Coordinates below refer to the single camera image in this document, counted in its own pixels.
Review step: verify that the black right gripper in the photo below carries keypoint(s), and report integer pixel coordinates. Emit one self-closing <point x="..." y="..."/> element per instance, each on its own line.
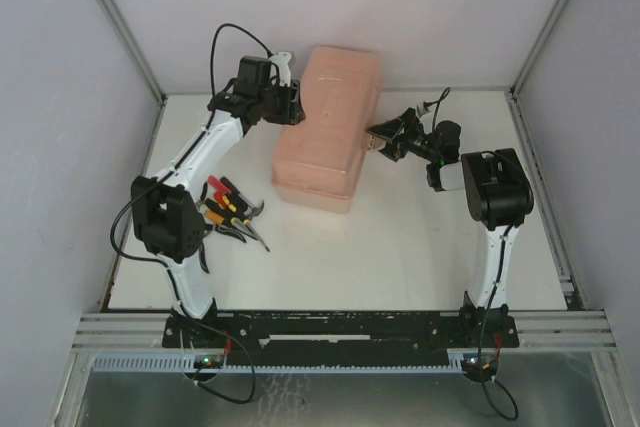
<point x="403" y="136"/>

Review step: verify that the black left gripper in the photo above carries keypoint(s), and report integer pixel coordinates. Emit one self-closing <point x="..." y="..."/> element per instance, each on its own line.
<point x="291" y="103"/>

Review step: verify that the beige tool box latch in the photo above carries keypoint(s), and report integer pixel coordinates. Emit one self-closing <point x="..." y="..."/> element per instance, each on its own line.
<point x="373" y="143"/>

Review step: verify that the pink translucent tool box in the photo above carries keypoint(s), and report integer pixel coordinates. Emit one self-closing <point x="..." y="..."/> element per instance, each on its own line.
<point x="318" y="163"/>

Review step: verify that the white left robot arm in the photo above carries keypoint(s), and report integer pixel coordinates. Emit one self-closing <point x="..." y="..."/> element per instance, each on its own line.
<point x="164" y="212"/>

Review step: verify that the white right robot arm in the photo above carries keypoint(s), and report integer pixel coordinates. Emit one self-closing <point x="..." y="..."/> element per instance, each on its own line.
<point x="498" y="194"/>

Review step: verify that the black claw hammer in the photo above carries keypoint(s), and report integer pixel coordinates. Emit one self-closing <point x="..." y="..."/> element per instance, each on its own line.
<point x="239" y="200"/>

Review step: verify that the red utility knife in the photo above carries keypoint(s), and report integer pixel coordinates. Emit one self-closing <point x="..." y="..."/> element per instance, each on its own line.
<point x="218" y="186"/>

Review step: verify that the yellow black screwdriver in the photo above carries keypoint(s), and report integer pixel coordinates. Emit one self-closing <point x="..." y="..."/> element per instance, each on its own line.
<point x="224" y="202"/>

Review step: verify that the black needle nose pliers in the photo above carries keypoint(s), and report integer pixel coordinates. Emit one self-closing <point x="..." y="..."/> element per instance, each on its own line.
<point x="240" y="232"/>

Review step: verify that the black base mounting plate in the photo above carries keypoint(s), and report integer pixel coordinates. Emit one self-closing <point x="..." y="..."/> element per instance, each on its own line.
<point x="363" y="337"/>

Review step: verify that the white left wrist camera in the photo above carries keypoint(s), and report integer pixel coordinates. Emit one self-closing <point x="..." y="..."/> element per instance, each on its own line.
<point x="281" y="74"/>

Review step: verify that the left aluminium corner post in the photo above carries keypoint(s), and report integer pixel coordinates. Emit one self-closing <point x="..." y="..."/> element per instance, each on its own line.
<point x="126" y="36"/>

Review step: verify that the aluminium corner post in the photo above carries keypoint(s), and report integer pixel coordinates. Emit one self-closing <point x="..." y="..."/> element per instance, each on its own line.
<point x="126" y="36"/>
<point x="551" y="22"/>

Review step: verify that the right aluminium corner post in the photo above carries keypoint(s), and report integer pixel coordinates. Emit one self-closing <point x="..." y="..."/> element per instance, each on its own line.
<point x="551" y="22"/>

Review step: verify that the aluminium frame rail front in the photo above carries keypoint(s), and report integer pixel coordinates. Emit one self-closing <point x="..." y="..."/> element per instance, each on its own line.
<point x="538" y="331"/>

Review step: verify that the grey slotted cable duct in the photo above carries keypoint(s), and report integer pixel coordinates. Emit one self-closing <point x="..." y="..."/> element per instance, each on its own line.
<point x="209" y="363"/>

